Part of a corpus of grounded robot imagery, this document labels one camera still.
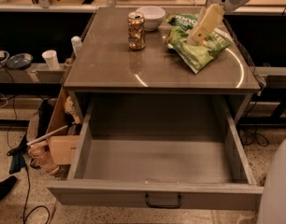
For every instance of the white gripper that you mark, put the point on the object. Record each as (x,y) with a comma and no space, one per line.
(211,17)

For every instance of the orange soda can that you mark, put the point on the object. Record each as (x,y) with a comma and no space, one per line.
(136,30)

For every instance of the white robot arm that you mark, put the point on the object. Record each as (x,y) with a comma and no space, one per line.
(273,202)

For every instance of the grey open top drawer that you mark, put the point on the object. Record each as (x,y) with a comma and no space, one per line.
(159,144)

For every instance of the green chip bag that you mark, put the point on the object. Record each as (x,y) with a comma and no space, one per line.
(198,55)

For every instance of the white ceramic bowl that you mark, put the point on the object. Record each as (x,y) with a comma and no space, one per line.
(153,15)

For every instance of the grey cabinet counter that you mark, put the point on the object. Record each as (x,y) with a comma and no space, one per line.
(106,64)

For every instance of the white plastic bottle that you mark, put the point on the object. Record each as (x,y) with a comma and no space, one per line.
(76,44)

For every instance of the white paper cup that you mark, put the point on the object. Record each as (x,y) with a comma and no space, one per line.
(50,57)

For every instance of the white tube stick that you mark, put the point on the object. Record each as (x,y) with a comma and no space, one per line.
(41,138)

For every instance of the grey round dish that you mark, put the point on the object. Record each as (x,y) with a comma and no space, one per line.
(20,61)

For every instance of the cardboard box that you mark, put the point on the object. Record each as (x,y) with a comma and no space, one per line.
(64,143)

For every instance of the white bowl on shelf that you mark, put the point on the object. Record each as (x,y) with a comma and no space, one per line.
(4,55)

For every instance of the clear plastic bag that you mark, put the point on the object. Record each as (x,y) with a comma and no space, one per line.
(41,158)

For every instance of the black shoe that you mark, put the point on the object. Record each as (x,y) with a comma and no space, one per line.
(6,186)

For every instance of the black drawer handle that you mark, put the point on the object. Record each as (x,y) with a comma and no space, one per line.
(163,202)

